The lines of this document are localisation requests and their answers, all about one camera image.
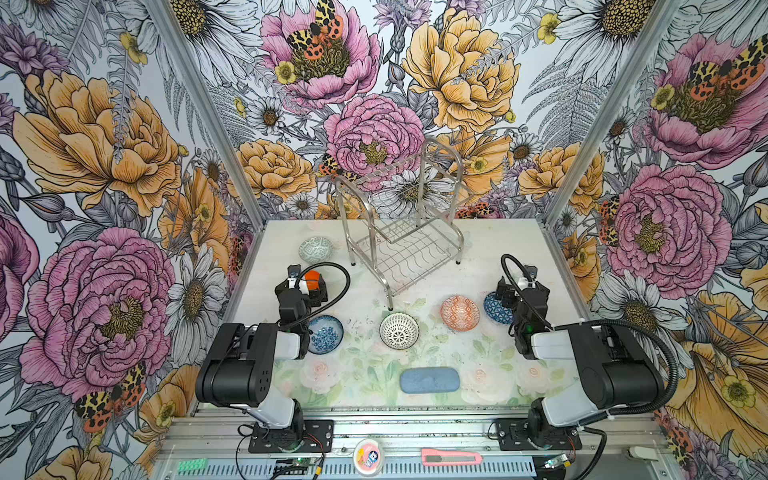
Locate pink utility knife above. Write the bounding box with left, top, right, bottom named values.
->
left=421, top=448, right=483, bottom=467

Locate steel wire dish rack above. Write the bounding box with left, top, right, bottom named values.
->
left=333, top=137, right=469, bottom=311

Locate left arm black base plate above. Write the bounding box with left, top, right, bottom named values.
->
left=247, top=420, right=335, bottom=454

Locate blue floral ceramic bowl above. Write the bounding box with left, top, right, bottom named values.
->
left=308, top=315, right=344, bottom=355

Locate orange plastic bowl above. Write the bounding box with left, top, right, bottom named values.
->
left=303, top=270, right=328, bottom=305

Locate white black lattice bowl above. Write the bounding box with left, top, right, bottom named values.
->
left=379, top=313, right=420, bottom=350

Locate blue grey sponge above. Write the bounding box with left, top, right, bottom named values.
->
left=399, top=367, right=460, bottom=395

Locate small green circuit board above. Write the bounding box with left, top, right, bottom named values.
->
left=275, top=457, right=321, bottom=470

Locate red patterned ceramic bowl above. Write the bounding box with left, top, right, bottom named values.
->
left=440, top=295, right=480, bottom=332

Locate round pink sticker tin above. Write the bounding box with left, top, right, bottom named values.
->
left=353, top=438, right=384, bottom=477

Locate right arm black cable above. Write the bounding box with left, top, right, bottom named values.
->
left=500, top=253, right=679, bottom=480

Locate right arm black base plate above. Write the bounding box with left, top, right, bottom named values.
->
left=491, top=418, right=582, bottom=451

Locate dark blue patterned bowl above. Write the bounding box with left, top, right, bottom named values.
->
left=483, top=292, right=514, bottom=325

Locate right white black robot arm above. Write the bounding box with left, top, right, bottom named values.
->
left=495, top=254, right=679, bottom=449

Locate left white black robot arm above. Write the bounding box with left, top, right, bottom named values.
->
left=195, top=265, right=328, bottom=453

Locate green patterned ceramic bowl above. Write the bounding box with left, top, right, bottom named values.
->
left=298, top=236, right=334, bottom=265

